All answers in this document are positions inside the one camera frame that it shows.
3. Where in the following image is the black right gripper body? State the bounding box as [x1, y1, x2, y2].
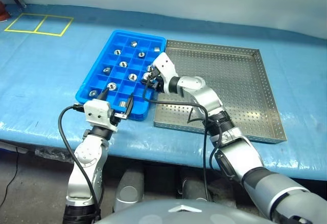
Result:
[153, 73, 166, 92]

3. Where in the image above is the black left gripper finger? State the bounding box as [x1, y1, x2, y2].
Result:
[98, 87, 110, 101]
[126, 94, 134, 115]

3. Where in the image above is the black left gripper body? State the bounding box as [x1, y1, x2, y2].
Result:
[109, 108, 128, 127]

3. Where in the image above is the blue compartment tray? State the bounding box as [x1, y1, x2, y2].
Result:
[75, 29, 167, 121]

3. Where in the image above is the perforated metal tray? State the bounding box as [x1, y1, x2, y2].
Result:
[153, 39, 288, 145]

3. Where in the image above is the crumpled clear plastic film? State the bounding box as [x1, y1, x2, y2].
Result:
[34, 148, 77, 163]

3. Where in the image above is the dark grey rounded housing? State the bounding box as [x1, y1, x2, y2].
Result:
[176, 174, 213, 203]
[113, 169, 146, 212]

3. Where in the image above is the grey robot torso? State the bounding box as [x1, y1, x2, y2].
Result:
[98, 198, 271, 224]

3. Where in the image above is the white bar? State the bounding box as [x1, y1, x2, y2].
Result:
[0, 142, 29, 155]

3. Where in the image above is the red object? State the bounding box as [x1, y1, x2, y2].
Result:
[0, 1, 10, 22]

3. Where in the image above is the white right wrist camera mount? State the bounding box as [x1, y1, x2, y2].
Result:
[153, 52, 179, 93]

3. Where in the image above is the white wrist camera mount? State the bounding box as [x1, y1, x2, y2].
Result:
[153, 52, 179, 93]
[83, 98, 119, 133]

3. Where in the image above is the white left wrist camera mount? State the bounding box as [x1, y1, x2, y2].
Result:
[83, 98, 119, 133]

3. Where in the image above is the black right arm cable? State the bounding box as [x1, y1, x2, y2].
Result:
[142, 80, 232, 203]

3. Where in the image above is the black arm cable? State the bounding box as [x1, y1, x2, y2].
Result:
[58, 103, 102, 221]
[142, 80, 232, 203]

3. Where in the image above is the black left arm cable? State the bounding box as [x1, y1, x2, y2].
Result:
[58, 103, 102, 221]

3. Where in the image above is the thin black floor cable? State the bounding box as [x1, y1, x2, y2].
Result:
[4, 146, 20, 206]

